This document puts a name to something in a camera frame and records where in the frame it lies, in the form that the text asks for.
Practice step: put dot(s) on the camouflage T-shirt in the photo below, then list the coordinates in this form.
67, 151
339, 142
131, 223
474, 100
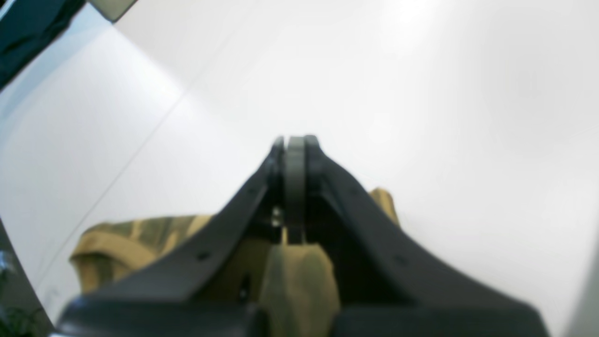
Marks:
295, 284

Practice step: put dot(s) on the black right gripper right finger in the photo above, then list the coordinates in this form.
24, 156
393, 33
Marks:
389, 285

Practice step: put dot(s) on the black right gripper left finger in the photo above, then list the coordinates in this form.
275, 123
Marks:
168, 297

